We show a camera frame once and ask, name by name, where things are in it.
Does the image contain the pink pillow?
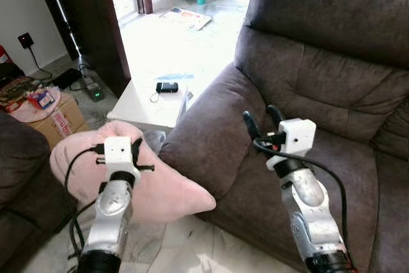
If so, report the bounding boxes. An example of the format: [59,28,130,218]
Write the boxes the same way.
[50,121,217,224]

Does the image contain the dark grey fabric sofa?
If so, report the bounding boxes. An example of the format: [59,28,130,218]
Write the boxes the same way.
[158,0,409,273]

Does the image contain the white side table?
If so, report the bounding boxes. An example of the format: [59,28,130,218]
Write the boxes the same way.
[106,75,193,135]

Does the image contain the small black device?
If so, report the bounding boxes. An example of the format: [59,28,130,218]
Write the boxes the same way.
[156,82,180,95]

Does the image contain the cardboard box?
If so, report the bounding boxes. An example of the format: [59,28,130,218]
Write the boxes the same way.
[26,94,91,150]

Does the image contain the black power strip green light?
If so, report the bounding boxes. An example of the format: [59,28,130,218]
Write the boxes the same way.
[80,76,107,103]

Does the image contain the black adapter box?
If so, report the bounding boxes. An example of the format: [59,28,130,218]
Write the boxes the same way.
[54,68,83,90]

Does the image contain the red and blue packet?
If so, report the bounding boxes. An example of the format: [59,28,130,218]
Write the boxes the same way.
[29,89,58,109]

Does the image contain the dark brown armchair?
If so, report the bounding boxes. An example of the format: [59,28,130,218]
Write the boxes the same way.
[0,112,81,267]

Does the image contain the dark brown wooden door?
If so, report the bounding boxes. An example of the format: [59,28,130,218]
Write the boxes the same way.
[45,0,132,98]

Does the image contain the printed magazine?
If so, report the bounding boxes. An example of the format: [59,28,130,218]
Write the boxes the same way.
[0,76,40,113]

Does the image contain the red canister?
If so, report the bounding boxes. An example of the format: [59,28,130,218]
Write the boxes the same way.
[0,44,11,66]

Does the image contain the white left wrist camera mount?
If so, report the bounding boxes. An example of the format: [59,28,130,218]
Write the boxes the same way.
[104,136,142,185]

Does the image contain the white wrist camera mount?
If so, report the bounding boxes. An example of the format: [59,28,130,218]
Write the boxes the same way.
[265,118,318,172]
[104,136,142,185]

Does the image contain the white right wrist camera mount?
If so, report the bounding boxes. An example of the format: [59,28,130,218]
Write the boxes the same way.
[265,118,318,172]

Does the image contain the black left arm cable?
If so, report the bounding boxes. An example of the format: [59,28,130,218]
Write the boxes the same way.
[64,145,107,261]

